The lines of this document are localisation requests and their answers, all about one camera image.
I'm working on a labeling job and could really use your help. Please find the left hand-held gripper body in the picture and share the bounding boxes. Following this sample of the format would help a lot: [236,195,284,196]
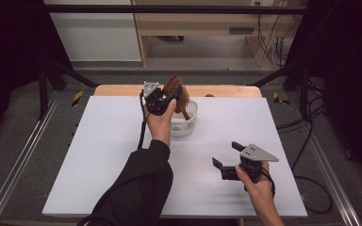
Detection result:
[140,81,172,117]

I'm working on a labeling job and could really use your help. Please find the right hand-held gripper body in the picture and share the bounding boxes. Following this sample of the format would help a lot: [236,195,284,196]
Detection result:
[220,143,280,184]

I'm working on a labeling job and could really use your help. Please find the wooden hair brush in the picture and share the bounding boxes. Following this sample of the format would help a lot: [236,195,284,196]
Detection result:
[162,74,191,121]

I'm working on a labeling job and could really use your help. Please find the white plastic basket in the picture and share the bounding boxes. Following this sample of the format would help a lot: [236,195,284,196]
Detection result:
[169,99,200,137]

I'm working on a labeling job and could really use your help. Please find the person's left hand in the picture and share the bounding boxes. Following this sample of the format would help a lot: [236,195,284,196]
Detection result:
[144,98,177,148]

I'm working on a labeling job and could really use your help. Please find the person's right hand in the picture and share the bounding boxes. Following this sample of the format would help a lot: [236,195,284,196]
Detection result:
[235,161,276,208]

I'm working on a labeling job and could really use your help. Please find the yellow black hazard tape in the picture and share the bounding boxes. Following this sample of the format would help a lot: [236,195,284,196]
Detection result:
[71,90,85,108]
[272,91,292,106]

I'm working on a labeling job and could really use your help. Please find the light wooden desk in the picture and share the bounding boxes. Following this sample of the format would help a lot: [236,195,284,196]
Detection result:
[131,0,305,68]

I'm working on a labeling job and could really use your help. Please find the black metal stand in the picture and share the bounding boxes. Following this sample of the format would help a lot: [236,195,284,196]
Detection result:
[37,59,99,121]
[247,62,313,121]

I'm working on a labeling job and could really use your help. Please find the white partition panel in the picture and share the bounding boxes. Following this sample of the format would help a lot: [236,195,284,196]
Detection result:
[43,0,142,62]

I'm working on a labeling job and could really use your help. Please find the white power strip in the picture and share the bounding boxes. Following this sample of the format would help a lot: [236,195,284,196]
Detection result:
[252,0,277,8]

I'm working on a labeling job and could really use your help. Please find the black curtain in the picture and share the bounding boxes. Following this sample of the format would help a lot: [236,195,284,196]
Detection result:
[0,0,74,147]
[286,0,362,189]

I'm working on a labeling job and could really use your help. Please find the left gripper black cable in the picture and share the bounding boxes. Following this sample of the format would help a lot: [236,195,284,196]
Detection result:
[137,89,149,151]

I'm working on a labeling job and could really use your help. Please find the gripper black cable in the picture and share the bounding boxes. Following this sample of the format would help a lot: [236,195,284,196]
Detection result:
[260,166,277,199]
[137,89,149,151]

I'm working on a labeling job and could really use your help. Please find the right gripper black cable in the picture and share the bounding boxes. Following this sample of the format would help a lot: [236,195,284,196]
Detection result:
[260,166,277,199]

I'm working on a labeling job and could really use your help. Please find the black floor cable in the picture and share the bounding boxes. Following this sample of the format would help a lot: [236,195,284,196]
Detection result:
[276,78,334,216]

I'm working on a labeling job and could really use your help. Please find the black horizontal frame bar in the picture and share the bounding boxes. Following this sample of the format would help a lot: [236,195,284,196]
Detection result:
[41,4,309,15]

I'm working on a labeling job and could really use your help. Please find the aluminium floor rail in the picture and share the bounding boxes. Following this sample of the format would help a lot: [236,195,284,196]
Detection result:
[0,90,62,226]
[306,131,362,226]

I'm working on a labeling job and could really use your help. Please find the black cable bundle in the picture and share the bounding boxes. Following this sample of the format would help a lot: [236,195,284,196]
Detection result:
[256,3,298,69]

